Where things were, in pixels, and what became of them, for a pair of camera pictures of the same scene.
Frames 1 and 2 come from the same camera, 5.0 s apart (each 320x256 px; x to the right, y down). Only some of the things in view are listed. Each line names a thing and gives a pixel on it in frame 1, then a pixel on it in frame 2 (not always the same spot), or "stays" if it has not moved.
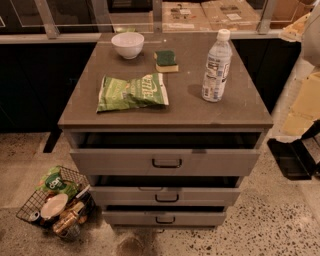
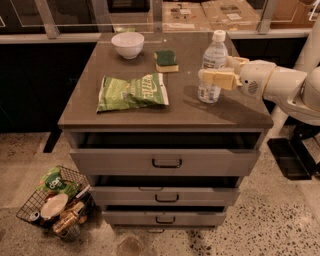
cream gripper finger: [305, 109] to [225, 78]
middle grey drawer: [165, 191] stays
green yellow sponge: [166, 61] stays
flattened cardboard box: [200, 16] stays
